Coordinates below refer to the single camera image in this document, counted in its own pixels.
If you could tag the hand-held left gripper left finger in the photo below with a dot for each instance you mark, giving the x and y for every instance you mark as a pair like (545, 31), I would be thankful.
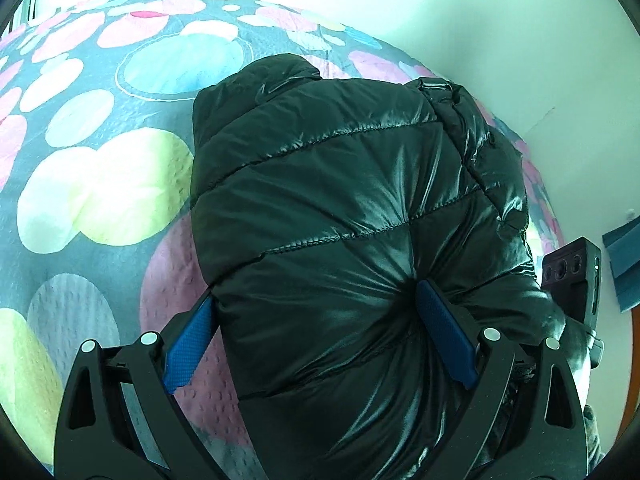
(192, 342)

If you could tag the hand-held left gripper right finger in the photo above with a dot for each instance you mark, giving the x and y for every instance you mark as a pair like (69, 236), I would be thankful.
(447, 335)

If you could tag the black puffer jacket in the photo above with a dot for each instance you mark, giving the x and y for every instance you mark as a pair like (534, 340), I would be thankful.
(360, 240)

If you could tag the blue curtain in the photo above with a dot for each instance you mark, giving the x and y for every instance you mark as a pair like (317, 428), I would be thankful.
(625, 270)

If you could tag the dotted bed sheet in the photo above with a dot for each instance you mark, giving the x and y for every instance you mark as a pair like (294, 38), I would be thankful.
(100, 170)

